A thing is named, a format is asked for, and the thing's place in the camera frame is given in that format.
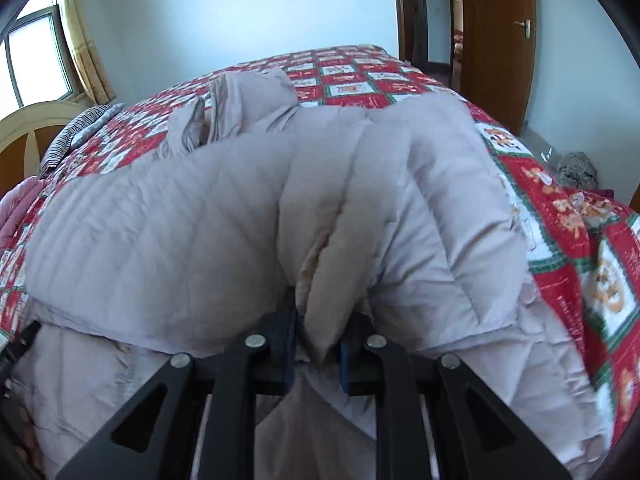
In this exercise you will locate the wooden bed headboard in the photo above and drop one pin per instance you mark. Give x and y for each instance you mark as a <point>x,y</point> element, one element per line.
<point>22,132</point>

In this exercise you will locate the red printed bed blanket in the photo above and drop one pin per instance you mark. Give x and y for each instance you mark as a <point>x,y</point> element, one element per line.
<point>565,220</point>

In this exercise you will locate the pale pink down jacket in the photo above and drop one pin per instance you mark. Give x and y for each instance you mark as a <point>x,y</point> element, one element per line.
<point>240,230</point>

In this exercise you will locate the brown wooden door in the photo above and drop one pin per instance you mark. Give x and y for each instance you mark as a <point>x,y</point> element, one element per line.
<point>492,50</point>

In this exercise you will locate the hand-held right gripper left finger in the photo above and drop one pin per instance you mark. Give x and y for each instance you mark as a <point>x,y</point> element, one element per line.
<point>286,347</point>

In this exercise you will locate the dark wooden door frame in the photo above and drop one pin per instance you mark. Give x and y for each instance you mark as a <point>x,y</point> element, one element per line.
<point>412,15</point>

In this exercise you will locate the grey fluffy cloth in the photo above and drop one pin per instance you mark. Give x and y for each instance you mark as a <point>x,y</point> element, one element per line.
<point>576,169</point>

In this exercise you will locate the yellow curtain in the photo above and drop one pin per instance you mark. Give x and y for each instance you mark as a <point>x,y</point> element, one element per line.
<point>87,55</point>

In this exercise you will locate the pink cloth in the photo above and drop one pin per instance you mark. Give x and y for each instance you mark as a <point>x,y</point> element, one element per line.
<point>15,210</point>

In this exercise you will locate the window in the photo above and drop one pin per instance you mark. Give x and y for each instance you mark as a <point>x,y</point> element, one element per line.
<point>35,55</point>

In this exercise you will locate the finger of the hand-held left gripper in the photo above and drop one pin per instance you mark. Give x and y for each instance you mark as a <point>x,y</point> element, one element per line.
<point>24,342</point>

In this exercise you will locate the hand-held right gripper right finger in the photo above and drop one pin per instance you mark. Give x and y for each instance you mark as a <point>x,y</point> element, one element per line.
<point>346,366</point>

